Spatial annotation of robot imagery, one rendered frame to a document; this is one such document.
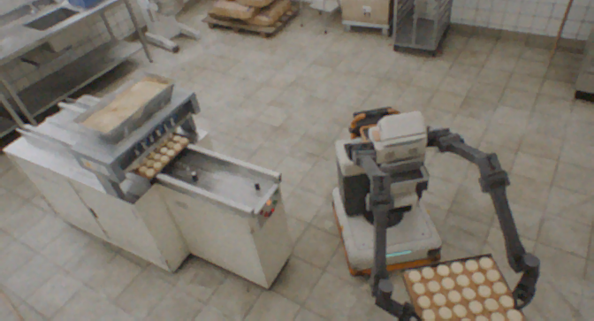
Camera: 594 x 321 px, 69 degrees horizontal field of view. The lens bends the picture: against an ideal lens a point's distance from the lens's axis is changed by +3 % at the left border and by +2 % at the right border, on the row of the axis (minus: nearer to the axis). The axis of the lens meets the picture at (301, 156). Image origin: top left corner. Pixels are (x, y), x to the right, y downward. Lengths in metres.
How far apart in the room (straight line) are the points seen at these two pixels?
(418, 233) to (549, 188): 1.29
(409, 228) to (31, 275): 2.83
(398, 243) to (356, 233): 0.28
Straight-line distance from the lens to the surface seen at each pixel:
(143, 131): 2.62
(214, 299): 3.15
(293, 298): 3.03
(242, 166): 2.61
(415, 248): 2.92
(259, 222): 2.45
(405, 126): 2.14
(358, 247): 2.87
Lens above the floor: 2.64
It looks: 43 degrees down
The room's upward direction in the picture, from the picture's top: 8 degrees counter-clockwise
